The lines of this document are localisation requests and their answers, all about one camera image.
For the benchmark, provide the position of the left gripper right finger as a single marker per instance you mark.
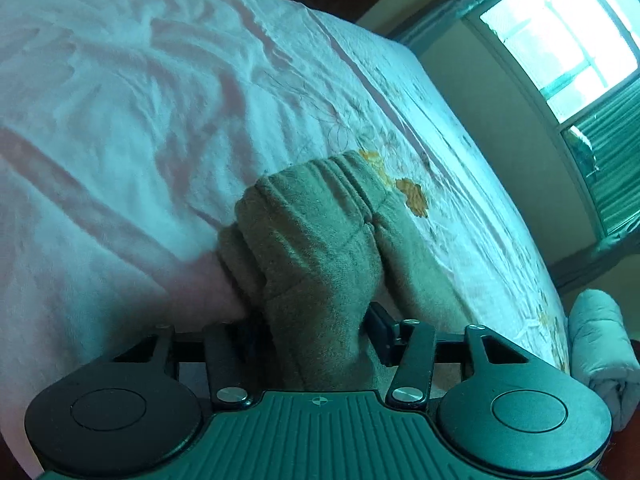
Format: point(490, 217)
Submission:
point(408, 346)

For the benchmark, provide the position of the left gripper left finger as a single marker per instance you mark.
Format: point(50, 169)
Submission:
point(229, 357)

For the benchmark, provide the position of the grey-green fleece pants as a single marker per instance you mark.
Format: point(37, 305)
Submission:
point(311, 247)

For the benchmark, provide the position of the rolled light blue duvet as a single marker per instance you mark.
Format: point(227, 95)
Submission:
point(601, 354)

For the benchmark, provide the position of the right teal curtain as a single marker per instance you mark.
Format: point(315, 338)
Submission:
point(604, 143)

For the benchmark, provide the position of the window with frame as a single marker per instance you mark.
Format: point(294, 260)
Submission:
point(568, 55)

